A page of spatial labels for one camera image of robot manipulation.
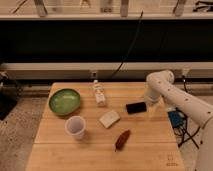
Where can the translucent pale gripper body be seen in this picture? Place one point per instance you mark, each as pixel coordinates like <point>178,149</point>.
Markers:
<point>153,111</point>

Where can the black equipment at left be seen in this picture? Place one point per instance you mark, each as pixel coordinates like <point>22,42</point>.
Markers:
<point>10,90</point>

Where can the black rectangular eraser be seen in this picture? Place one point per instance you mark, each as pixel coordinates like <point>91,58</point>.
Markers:
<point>136,107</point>

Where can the brown dried chili pepper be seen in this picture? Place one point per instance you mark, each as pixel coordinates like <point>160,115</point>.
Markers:
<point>122,139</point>

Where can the green ceramic bowl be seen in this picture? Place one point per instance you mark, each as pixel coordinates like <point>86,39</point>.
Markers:
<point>64,101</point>

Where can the small clear plastic bottle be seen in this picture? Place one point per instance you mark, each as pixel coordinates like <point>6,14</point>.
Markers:
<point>99,93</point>

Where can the white ceramic cup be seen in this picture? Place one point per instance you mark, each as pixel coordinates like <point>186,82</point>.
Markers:
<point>75,126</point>

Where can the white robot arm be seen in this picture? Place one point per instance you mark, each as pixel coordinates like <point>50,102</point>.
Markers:
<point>161,84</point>

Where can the blue cable connector box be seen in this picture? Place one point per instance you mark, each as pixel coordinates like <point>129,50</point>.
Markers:
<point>175,119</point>

